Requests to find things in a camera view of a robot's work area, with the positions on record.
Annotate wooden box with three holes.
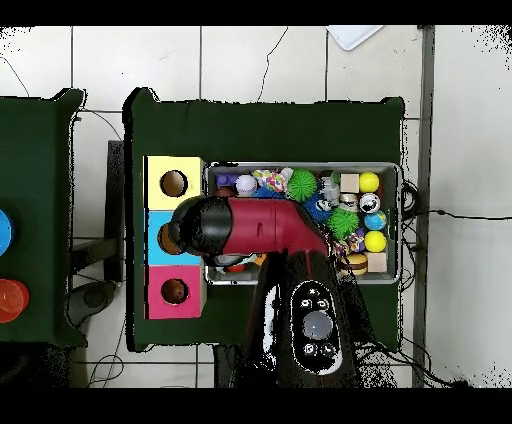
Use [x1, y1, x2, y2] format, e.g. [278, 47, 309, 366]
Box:
[143, 154, 208, 321]

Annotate shallow clear mesh bin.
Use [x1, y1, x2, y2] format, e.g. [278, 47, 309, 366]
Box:
[203, 160, 403, 287]

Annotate white baseball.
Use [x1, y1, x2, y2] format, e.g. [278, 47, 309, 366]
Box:
[234, 173, 258, 196]

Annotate green spiky ball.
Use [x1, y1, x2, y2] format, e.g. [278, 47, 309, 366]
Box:
[326, 206, 360, 240]
[285, 168, 318, 203]

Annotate blue spiky ball with eyes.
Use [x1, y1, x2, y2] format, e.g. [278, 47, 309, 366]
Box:
[303, 193, 334, 224]

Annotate dark green table cloth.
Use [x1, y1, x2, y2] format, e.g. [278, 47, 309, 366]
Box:
[0, 88, 88, 348]
[123, 87, 405, 353]

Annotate wooden cube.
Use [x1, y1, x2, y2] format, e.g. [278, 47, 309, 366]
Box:
[340, 172, 360, 194]

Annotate toy hamburger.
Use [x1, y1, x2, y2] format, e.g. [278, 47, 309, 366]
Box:
[341, 252, 368, 277]

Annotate plain yellow ball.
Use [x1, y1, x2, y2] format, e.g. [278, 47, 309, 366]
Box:
[358, 170, 381, 194]

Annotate globe print ball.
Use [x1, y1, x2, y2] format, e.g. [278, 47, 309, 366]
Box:
[363, 209, 388, 232]

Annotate yellow smiley ball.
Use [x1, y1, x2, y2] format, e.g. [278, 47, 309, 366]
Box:
[363, 230, 388, 253]

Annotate black upright panel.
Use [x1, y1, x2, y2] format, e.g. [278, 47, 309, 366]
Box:
[104, 139, 126, 283]

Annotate dark grey rounded base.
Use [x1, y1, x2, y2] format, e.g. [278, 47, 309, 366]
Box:
[65, 279, 119, 327]

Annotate white board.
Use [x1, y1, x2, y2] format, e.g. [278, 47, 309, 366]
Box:
[325, 25, 385, 52]

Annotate blue round disc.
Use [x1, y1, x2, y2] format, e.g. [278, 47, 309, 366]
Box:
[0, 208, 16, 257]

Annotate red round disc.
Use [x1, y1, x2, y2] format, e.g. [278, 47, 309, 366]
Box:
[0, 278, 30, 324]

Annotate thin black cable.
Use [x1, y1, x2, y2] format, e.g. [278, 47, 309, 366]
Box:
[399, 179, 512, 257]
[257, 25, 290, 104]

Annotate grey metal rail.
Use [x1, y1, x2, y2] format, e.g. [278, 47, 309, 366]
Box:
[411, 25, 436, 389]

